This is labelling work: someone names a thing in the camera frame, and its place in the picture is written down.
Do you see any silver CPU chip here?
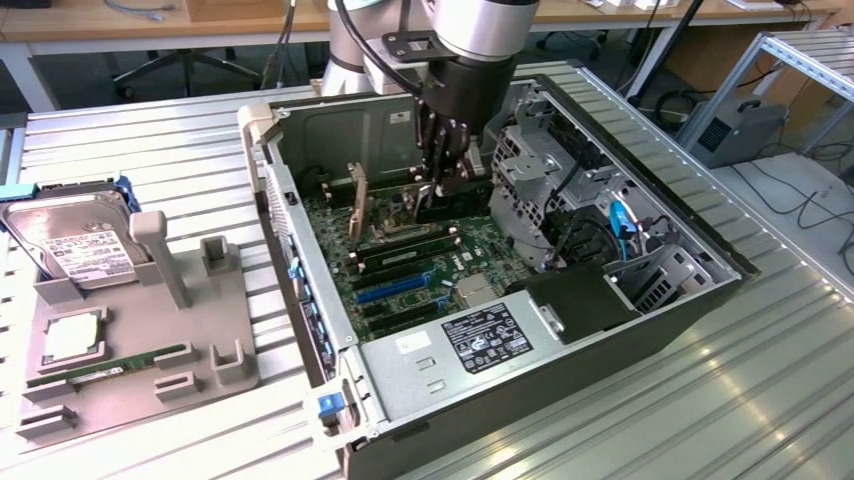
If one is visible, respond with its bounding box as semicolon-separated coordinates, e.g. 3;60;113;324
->
41;314;106;361

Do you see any gray plastic parts rack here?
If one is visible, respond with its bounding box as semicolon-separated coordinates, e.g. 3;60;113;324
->
13;209;262;454

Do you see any silver metal drive cage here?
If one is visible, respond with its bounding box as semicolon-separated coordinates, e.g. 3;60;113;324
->
486;82;646;264

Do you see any blue case latch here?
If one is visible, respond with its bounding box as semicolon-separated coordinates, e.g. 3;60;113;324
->
317;393;346;426

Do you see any aluminium profile frame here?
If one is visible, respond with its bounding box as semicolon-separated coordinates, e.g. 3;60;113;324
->
677;28;854;161

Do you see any silver disk bay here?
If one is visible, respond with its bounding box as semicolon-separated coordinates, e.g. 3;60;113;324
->
604;244;713;315

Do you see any hard drive in blue caddy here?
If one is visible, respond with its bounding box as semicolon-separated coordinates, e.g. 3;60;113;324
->
0;169;143;281

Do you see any silver hard disk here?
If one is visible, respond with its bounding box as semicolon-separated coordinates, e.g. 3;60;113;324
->
0;192;153;291

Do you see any silver power supply unit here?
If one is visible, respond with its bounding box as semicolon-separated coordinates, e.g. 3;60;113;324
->
357;292;569;426

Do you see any green motherboard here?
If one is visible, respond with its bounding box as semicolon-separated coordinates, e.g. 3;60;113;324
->
297;164;529;346

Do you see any black office chair base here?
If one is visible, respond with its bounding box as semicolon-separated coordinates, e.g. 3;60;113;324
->
537;29;610;64
110;47;262;99

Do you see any black stand pole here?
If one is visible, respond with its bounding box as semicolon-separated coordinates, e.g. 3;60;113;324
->
626;0;706;100

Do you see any gray box with handle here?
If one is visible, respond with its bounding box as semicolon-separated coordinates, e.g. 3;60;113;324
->
693;97;790;170

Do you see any wooden office desk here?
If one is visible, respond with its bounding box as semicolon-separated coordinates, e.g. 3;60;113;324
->
533;0;841;99
0;0;335;114

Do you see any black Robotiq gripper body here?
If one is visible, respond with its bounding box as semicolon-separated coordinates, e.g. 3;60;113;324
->
422;53;517;136

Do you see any low-profile graphics card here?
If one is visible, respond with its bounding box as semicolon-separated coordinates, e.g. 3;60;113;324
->
346;160;497;242

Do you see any black expansion slot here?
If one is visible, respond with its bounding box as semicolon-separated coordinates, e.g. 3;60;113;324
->
370;312;450;336
363;298;444;324
350;262;430;292

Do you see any open dark PC case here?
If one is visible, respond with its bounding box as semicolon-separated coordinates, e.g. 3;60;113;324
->
237;72;762;480

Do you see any silver chipset heatsink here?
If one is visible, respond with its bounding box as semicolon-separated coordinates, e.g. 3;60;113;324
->
453;277;502;306

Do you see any blue disk wire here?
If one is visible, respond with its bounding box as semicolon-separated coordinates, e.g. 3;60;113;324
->
608;199;636;261

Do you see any blue expansion slot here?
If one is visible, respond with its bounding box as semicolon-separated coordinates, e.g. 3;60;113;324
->
357;277;437;306

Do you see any wrist camera with black bracket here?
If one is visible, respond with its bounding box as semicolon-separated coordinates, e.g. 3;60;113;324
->
363;29;450;95

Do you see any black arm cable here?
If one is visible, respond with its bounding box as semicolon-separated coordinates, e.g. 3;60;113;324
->
333;0;429;96

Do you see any green RAM stick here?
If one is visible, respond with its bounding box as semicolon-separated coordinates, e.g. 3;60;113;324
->
357;237;457;267
26;344;189;389

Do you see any black case fan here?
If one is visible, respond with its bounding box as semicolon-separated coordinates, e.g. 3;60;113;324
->
544;209;620;274

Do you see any black plastic air shroud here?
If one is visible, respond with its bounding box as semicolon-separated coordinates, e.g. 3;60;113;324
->
524;264;642;346

